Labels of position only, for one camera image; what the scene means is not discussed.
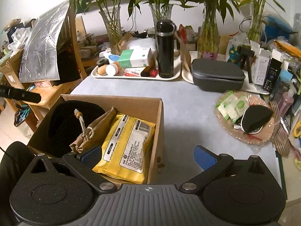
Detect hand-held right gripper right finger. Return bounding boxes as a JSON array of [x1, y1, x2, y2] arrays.
[[180, 145, 275, 192]]

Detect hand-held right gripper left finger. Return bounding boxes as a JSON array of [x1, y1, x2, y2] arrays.
[[22, 144, 118, 193]]

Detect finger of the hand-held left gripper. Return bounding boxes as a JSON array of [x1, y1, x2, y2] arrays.
[[0, 85, 42, 103]]

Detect burlap drawstring pouch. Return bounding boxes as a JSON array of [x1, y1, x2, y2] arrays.
[[69, 107, 118, 157]]

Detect yellow wet wipes pack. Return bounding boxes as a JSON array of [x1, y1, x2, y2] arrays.
[[92, 114, 157, 184]]

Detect black knit hat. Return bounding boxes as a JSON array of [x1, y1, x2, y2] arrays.
[[47, 100, 106, 159]]

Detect cardboard box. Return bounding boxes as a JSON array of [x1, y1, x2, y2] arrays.
[[27, 94, 165, 185]]

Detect teal patterned bag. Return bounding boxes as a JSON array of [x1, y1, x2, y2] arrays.
[[14, 105, 31, 127]]

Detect brown cardboard carton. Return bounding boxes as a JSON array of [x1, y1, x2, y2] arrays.
[[0, 48, 25, 84]]

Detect pink patterned box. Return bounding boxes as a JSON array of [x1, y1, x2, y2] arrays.
[[35, 80, 56, 88]]

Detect wooden chair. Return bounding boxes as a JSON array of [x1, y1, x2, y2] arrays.
[[5, 3, 88, 132]]

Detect silver foil sheet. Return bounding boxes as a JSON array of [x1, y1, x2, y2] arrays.
[[18, 1, 72, 83]]

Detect crumpled clear plastic bag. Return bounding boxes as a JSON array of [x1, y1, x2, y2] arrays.
[[8, 27, 32, 51]]

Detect green and white wipe packet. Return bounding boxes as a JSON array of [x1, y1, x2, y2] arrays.
[[217, 91, 238, 121], [232, 96, 250, 123]]

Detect woven plate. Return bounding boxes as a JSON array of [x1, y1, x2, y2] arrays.
[[213, 91, 276, 146]]

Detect black eye mask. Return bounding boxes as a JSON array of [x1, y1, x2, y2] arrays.
[[241, 105, 274, 133]]

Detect person's left leg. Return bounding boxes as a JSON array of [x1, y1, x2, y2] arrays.
[[0, 141, 36, 226]]

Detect grey hard case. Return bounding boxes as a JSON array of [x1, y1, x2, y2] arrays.
[[190, 58, 246, 93]]

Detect cluttered wooden shelf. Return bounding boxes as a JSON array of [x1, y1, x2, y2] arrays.
[[76, 32, 111, 67]]

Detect white round jar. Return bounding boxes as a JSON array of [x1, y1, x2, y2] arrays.
[[105, 63, 118, 76]]

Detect red and white box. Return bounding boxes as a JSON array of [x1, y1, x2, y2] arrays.
[[123, 66, 152, 77]]

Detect pink spray bottle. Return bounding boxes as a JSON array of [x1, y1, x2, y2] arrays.
[[277, 78, 297, 118]]

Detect white and blue tube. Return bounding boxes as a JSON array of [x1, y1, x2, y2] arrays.
[[99, 48, 121, 62]]

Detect brown paper bag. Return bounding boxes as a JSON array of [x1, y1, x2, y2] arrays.
[[116, 32, 135, 55], [174, 25, 193, 74]]

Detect open white box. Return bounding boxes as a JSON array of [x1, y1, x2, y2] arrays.
[[250, 40, 271, 87]]

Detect green and white box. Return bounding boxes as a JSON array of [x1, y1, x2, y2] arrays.
[[118, 47, 153, 69]]

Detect tall black box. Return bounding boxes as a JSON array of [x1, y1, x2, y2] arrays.
[[262, 50, 285, 90]]

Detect light blue box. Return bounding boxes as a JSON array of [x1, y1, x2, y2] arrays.
[[270, 69, 295, 99]]

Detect black thermos bottle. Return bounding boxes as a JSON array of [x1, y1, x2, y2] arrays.
[[156, 19, 177, 79]]

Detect lucky bamboo in glass vase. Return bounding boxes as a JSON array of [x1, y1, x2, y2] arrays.
[[179, 0, 238, 60], [128, 0, 195, 29], [235, 0, 291, 44], [54, 0, 146, 56]]

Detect small black tripod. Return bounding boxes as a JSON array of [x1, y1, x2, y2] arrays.
[[236, 45, 256, 84]]

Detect white printed gift bag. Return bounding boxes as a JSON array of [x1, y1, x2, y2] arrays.
[[225, 16, 253, 64]]

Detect white plastic bag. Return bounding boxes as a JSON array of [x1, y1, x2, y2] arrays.
[[126, 37, 157, 52]]

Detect yellow packet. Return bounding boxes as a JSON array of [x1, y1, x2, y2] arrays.
[[273, 40, 301, 60]]

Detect blue bag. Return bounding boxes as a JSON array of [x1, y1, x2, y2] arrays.
[[262, 14, 295, 39]]

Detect striped woven strap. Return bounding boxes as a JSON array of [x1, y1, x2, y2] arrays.
[[269, 101, 291, 156]]

